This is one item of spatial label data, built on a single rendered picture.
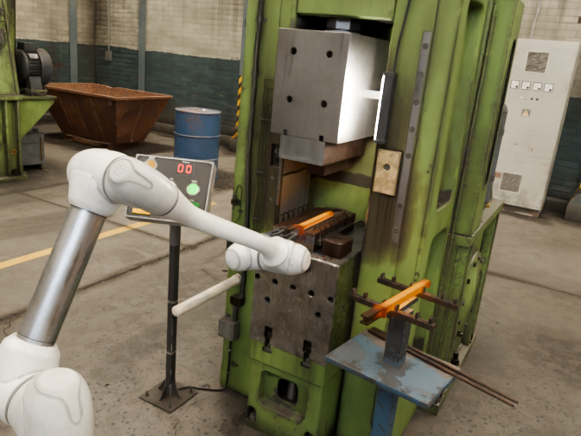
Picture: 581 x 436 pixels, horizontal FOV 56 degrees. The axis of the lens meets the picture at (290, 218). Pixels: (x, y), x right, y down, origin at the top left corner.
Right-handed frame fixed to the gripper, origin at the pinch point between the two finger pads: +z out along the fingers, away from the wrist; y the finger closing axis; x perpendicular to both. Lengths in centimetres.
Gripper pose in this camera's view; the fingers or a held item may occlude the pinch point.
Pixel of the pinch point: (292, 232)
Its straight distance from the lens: 216.9
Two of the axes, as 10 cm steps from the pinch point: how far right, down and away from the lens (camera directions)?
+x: 0.9, -9.5, -2.9
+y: 8.7, 2.2, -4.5
